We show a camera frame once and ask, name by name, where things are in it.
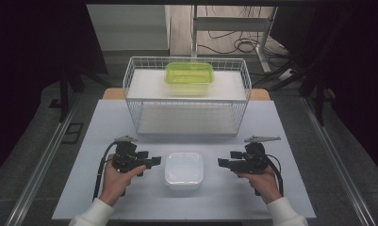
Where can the dark curtain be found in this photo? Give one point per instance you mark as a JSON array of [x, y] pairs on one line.
[[359, 62], [23, 62]]

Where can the metal floor rail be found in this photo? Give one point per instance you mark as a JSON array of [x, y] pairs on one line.
[[42, 163], [337, 163]]

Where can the white plastic container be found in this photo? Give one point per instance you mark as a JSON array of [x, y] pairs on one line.
[[183, 169]]

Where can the person's right hand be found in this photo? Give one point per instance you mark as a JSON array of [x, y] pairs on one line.
[[265, 185]]

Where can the black stand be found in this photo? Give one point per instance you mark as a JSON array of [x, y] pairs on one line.
[[64, 94], [318, 103]]

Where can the white metal desk frame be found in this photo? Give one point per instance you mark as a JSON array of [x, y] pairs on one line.
[[230, 23]]

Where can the person's left hand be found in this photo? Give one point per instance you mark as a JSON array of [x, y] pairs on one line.
[[114, 185]]

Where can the white cabinet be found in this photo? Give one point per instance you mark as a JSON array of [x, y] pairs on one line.
[[127, 28]]

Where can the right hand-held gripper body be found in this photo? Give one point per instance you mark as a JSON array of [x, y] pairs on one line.
[[254, 158]]

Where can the white power strip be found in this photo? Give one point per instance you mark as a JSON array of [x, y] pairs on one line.
[[285, 74]]

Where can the green lidded plastic container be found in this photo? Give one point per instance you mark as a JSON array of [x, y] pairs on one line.
[[189, 73]]

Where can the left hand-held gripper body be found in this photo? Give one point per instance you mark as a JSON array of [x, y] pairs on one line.
[[125, 157]]

